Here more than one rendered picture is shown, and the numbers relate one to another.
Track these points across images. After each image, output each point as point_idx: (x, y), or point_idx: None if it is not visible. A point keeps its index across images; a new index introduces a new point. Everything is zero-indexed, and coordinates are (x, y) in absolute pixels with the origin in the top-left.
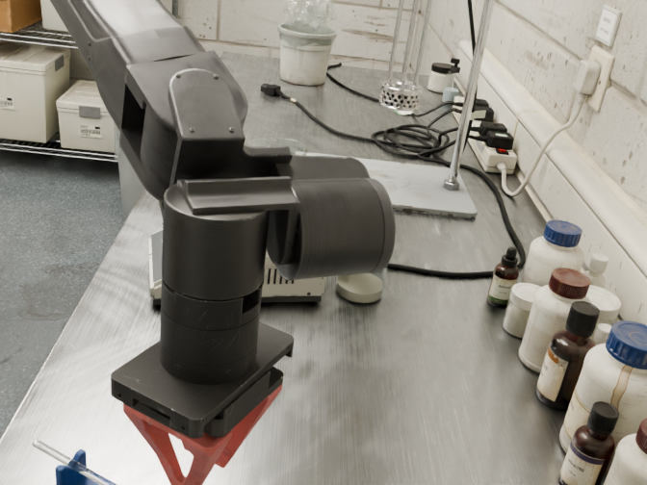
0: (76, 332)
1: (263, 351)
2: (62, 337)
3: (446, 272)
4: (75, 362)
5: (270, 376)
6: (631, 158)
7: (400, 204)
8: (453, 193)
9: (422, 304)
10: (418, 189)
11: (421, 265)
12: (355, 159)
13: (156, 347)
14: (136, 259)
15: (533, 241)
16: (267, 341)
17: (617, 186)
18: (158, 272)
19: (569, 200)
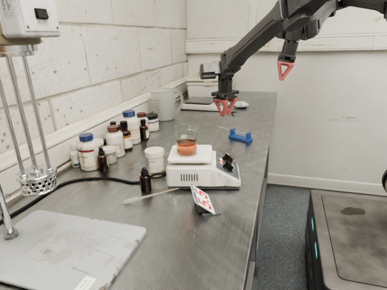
0: (259, 164)
1: (216, 91)
2: (263, 163)
3: (110, 177)
4: (256, 158)
5: (215, 96)
6: (6, 134)
7: (79, 216)
8: (21, 228)
9: (135, 169)
10: (41, 233)
11: (115, 184)
12: (202, 64)
13: (232, 91)
14: (245, 188)
15: (91, 144)
16: (215, 92)
17: (6, 152)
18: (234, 163)
19: (10, 175)
